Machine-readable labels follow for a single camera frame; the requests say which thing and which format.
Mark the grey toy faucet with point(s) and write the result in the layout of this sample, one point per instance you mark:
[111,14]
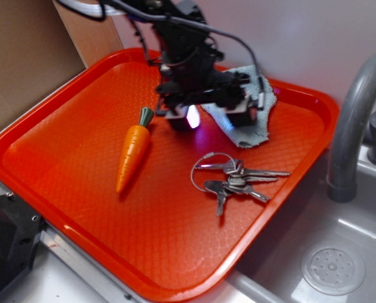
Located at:
[352,127]

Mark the light blue cloth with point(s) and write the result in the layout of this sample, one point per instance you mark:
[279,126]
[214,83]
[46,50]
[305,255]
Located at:
[247,136]

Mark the sink drain strainer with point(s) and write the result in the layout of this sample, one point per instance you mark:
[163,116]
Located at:
[332,268]

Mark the bunch of silver keys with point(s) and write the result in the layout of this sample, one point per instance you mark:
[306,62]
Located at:
[239,179]

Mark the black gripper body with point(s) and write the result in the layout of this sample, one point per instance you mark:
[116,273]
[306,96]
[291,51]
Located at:
[185,85]

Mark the gripper finger with light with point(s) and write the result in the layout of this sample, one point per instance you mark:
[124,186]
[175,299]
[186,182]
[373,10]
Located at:
[183,118]

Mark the grey plastic sink basin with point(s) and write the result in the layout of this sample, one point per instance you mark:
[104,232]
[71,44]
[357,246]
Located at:
[270,270]

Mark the orange plastic tray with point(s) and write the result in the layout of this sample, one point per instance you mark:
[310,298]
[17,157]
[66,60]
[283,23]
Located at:
[162,236]

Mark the gripper finger pad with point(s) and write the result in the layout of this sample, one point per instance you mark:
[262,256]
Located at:
[244,114]

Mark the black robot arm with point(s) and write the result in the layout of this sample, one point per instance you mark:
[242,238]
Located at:
[181,30]

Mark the cardboard panel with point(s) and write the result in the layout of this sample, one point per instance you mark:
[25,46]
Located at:
[37,56]

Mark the black box with screws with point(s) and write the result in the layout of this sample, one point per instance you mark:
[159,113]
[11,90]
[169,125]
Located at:
[20,229]

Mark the wooden board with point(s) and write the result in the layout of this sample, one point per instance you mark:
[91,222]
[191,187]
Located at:
[93,40]

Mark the orange toy carrot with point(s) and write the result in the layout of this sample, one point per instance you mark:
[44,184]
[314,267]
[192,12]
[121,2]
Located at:
[134,147]

